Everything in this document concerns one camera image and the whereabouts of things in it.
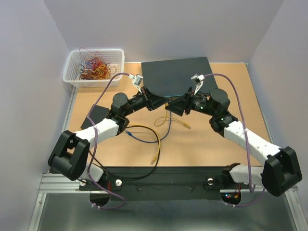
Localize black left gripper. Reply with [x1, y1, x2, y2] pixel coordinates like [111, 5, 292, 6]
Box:
[123, 86, 169, 117]

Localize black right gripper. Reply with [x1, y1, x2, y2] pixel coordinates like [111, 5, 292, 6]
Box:
[165, 86, 217, 117]

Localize large blue rack network switch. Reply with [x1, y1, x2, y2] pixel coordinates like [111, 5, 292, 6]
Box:
[141, 57, 212, 97]

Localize yellow ethernet cable long loop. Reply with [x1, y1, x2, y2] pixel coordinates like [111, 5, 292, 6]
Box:
[154, 103, 191, 129]

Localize blue ethernet cable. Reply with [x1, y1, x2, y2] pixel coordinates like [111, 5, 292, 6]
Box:
[125, 112, 173, 144]

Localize black ethernet cable teal plug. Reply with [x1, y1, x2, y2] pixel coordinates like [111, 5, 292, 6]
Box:
[89, 124, 161, 180]

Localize small black network switch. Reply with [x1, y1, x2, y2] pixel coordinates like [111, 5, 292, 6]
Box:
[80, 105, 109, 130]

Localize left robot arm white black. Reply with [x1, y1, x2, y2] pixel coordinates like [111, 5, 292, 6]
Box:
[48, 87, 168, 190]

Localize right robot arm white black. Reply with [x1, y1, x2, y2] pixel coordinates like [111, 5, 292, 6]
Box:
[166, 89, 303, 197]

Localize white perforated plastic basket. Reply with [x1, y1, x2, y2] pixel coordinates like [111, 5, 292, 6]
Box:
[62, 48, 125, 88]

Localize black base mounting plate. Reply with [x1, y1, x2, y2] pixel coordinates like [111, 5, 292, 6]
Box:
[49, 166, 283, 202]

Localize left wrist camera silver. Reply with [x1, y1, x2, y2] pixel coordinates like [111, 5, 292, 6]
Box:
[128, 74, 143, 92]

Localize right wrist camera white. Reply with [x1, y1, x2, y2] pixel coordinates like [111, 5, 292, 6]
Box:
[191, 74, 205, 95]

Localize tangled colourful wires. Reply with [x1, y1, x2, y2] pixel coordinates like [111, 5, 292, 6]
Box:
[69, 47, 117, 98]

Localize aluminium rail frame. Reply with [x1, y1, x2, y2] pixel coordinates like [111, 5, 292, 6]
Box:
[30, 63, 302, 231]

